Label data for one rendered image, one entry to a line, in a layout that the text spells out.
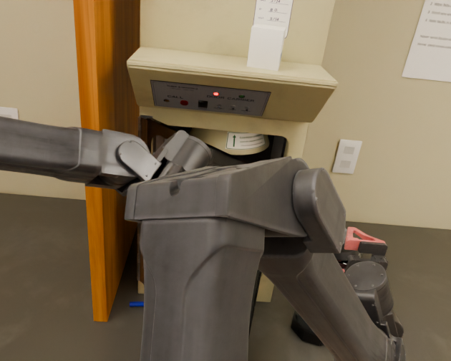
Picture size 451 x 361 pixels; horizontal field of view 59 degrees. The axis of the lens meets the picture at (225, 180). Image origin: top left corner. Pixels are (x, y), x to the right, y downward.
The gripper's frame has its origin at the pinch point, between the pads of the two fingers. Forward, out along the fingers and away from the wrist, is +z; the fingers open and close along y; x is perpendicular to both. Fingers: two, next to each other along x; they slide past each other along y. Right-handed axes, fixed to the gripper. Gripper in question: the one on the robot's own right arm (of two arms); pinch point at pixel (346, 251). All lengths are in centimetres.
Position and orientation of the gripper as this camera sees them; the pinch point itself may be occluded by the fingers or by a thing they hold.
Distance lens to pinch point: 80.2
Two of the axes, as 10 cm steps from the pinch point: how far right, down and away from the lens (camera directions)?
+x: -9.9, -0.9, -0.6
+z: -0.1, -4.6, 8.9
